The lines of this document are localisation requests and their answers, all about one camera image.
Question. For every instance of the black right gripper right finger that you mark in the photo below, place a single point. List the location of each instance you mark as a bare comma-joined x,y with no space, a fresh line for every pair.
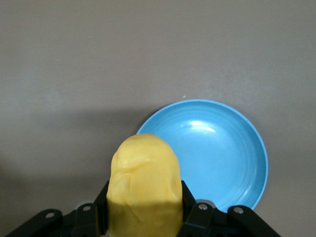
205,222

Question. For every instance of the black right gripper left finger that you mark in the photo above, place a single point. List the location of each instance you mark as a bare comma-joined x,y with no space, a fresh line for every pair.
86,222

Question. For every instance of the yellow potato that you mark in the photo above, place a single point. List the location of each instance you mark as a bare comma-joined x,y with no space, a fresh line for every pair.
144,177

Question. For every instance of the blue round plate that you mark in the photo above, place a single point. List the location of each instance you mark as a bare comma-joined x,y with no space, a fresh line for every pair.
217,158

